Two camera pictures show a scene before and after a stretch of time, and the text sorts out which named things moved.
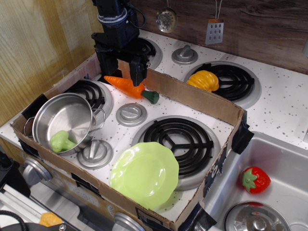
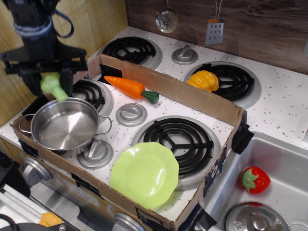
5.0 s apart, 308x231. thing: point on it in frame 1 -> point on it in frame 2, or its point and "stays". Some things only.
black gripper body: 121,39 -> 43,53
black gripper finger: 108,58 -> 33,79
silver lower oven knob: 123,222 stays
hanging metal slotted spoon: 167,19 stays
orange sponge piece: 49,219 stays
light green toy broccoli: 59,142 -> 50,83
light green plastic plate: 146,173 stays
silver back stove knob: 185,56 stays
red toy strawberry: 255,180 stays
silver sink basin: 287,165 stays
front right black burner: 197,145 stays
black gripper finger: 138,69 -> 66,80
